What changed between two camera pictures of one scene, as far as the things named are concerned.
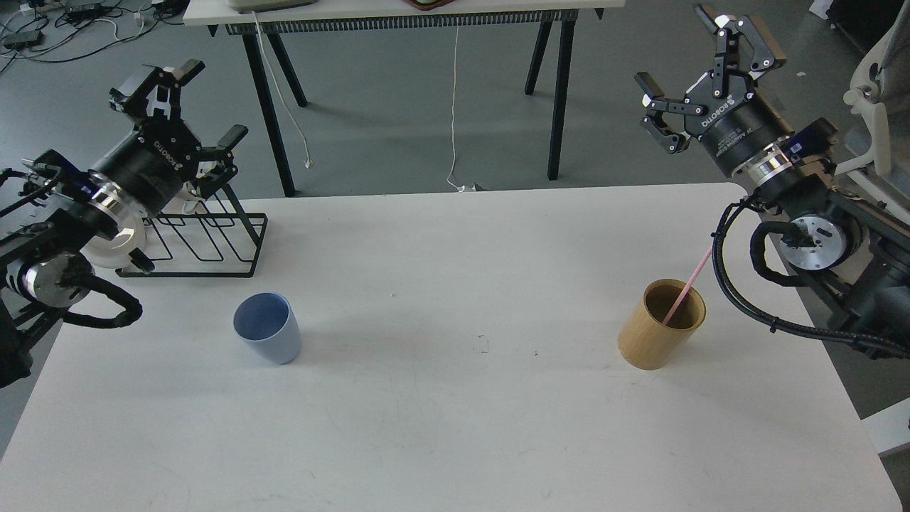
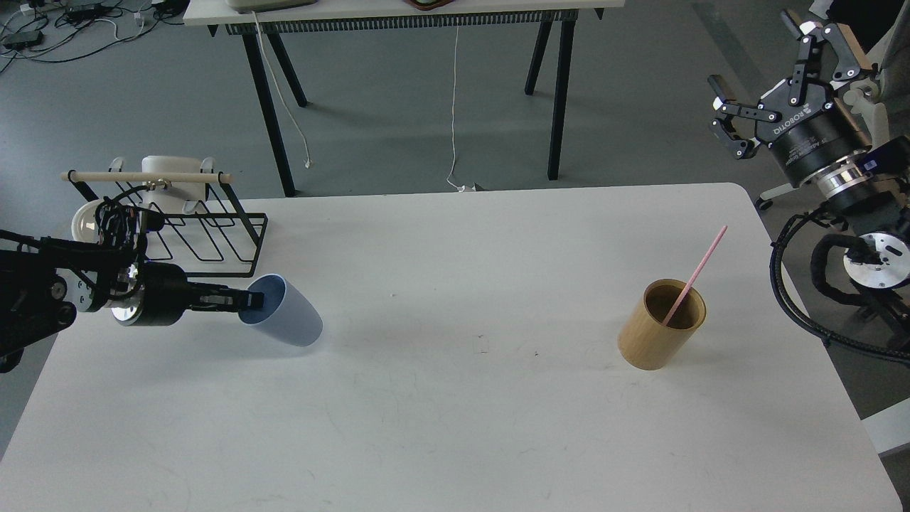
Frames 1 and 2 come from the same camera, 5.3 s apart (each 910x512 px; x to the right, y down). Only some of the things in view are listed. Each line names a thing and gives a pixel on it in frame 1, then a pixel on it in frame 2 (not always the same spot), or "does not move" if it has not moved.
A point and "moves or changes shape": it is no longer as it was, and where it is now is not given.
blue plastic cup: [267, 322] moves or changes shape
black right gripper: [726, 112] → [800, 119]
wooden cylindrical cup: [644, 341] does not move
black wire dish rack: [221, 242] does not move
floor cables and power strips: [60, 30] does not move
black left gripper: [146, 171] → [153, 294]
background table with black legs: [282, 17] does not move
